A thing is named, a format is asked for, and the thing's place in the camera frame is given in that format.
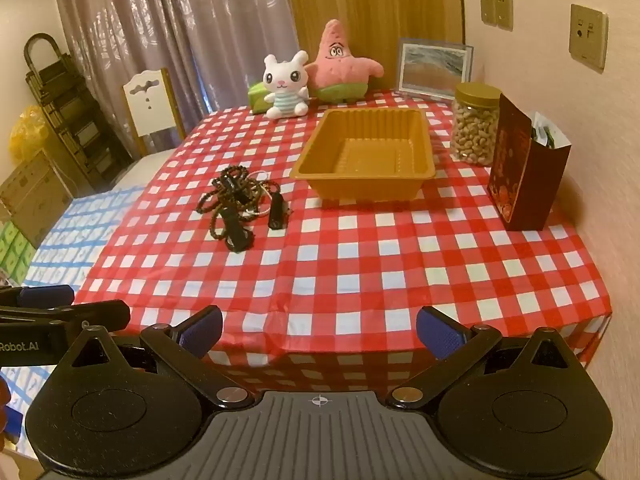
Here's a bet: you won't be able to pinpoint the brown wooden panel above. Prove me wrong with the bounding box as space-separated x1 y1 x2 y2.
282 0 468 96

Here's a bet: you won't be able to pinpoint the silver chain bracelet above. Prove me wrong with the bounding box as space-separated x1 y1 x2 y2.
244 171 282 220

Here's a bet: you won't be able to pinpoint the green tissue box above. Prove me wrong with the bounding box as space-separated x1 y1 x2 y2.
248 81 273 114

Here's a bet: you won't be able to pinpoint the grey patterned curtain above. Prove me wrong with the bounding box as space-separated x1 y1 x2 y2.
50 0 301 111

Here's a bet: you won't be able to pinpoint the black scissors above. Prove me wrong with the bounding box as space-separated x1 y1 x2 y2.
267 192 292 231

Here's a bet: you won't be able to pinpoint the large beige wall socket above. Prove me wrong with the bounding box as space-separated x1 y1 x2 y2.
569 4 610 73

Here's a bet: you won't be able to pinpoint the pink starfish plush toy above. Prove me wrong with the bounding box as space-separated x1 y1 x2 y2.
306 20 385 102

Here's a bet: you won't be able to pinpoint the dark red gift bag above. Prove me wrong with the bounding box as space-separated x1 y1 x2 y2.
487 92 572 232

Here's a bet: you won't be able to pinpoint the white wooden chair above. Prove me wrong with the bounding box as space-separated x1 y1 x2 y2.
122 67 187 158

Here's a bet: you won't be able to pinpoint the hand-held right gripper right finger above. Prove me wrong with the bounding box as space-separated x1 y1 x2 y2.
389 305 586 410

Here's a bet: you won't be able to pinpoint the yellow plastic tray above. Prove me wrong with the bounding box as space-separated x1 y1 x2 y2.
290 106 436 201

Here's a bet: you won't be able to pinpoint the stack of green boxes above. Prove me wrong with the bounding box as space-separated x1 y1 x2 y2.
0 220 37 283

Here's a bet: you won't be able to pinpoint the red white checkered tablecloth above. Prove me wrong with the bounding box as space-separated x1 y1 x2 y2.
80 87 613 396

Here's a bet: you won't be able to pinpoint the white paper packet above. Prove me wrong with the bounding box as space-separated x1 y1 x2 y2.
530 111 569 149

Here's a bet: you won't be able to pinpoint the clear picture frame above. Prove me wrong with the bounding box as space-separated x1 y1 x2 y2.
396 37 474 101

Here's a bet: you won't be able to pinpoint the black strap wristwatch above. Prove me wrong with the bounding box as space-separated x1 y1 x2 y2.
222 205 254 253

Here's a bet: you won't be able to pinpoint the white bunny plush toy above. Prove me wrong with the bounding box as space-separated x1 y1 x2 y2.
263 51 311 120

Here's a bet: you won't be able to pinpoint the yellow plastic bag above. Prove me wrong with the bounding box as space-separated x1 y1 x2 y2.
9 105 51 163

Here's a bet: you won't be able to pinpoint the black folding rack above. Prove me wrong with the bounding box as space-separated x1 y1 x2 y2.
24 32 136 196

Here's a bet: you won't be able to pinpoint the long dark bead necklace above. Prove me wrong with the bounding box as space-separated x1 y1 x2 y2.
196 164 273 241

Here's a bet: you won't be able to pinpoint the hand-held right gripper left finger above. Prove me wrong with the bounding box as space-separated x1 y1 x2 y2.
60 305 256 409

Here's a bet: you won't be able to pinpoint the cashew jar with gold lid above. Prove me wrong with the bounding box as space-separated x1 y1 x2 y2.
450 82 502 166

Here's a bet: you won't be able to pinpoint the cardboard box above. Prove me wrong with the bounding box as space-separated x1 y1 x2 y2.
0 147 73 248

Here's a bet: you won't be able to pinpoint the blue checkered bed sheet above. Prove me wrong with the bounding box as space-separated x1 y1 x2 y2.
0 185 148 461

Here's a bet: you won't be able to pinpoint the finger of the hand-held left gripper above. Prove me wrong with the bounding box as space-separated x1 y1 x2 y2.
0 284 76 308
0 300 132 333

